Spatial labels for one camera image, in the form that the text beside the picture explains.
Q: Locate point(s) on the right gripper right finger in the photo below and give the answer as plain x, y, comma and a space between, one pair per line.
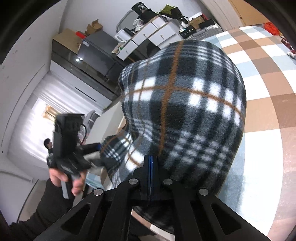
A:
197, 214

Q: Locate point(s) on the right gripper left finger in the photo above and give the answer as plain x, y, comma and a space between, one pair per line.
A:
104, 215

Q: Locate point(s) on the black white plaid cardigan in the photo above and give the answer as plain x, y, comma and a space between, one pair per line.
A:
187, 106

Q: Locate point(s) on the black sleeved left forearm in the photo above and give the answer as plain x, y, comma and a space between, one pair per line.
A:
51, 207

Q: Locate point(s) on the person in far room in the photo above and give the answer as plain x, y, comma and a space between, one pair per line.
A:
48, 145

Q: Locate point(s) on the dark grey refrigerator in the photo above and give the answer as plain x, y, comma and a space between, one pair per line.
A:
96, 50

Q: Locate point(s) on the open cardboard box on fridge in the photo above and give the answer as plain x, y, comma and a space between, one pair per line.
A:
94, 27

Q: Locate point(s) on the white electric kettle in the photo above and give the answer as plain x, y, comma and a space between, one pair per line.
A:
124, 35

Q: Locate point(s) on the white drawer desk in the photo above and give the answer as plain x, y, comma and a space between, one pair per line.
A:
158, 30

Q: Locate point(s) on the silver aluminium suitcase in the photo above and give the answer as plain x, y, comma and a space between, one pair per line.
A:
206, 32

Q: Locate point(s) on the orange plastic bag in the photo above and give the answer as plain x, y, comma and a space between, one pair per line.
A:
270, 27

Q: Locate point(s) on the wooden door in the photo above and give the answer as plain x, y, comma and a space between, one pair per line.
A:
247, 13

